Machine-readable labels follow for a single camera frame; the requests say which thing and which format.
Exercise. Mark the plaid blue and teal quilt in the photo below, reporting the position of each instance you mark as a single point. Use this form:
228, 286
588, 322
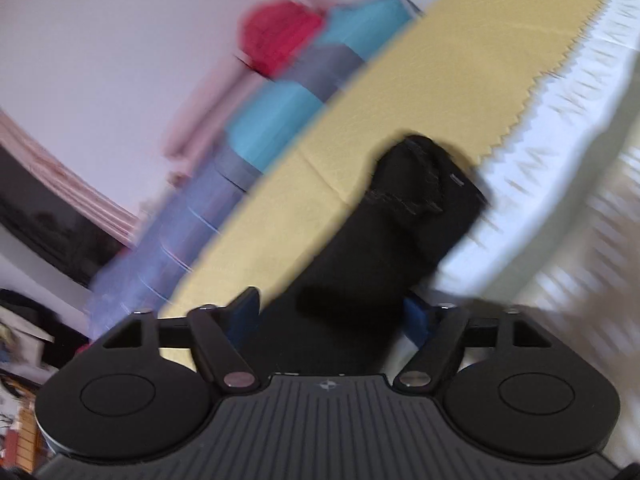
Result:
280, 115

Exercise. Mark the black pants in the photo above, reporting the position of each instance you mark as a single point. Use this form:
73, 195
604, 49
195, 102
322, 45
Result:
360, 260

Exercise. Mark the red fuzzy cloth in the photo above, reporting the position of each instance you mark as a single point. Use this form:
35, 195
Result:
280, 35

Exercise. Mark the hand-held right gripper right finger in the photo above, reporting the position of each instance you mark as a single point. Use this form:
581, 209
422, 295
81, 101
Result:
415, 320

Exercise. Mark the yellow blanket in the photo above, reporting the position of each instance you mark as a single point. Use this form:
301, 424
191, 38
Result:
425, 60

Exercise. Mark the pink striped cloth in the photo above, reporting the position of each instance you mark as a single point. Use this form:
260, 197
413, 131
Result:
60, 180

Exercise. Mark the cluttered shelf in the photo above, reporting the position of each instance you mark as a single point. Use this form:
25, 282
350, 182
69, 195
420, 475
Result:
20, 385

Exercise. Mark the white patterned bed sheet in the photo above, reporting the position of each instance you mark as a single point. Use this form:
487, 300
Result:
575, 110

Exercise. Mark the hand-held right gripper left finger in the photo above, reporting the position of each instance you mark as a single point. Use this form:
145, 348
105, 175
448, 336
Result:
245, 315

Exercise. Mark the dark furniture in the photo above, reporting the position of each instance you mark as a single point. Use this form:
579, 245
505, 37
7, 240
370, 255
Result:
45, 230

